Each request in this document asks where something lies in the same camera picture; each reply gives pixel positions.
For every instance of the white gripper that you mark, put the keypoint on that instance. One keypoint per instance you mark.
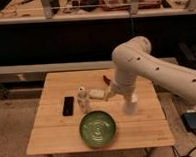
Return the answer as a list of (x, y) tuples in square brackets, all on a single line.
[(121, 88)]

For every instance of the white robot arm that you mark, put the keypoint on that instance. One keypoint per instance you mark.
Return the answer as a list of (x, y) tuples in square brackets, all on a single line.
[(132, 58)]

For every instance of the white paper cup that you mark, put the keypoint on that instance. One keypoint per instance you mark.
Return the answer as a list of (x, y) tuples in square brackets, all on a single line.
[(128, 109)]

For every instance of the red object on table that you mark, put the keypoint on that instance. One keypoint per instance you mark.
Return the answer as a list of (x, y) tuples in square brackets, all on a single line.
[(107, 80)]

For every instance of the white rectangular sponge block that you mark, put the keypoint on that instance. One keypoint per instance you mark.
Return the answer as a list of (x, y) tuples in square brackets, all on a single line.
[(97, 94)]

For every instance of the small white figurine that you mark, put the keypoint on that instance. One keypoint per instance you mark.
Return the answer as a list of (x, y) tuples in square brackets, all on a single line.
[(83, 100)]

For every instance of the green ceramic bowl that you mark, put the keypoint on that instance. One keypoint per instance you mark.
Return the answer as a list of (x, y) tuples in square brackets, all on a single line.
[(97, 129)]

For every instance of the black smartphone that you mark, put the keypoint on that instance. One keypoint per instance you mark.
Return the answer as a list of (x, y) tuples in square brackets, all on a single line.
[(68, 106)]

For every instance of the wooden table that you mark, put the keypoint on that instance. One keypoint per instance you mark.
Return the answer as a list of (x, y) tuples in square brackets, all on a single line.
[(54, 133)]

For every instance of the black box on floor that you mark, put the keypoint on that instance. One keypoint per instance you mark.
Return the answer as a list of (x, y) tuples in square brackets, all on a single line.
[(189, 120)]

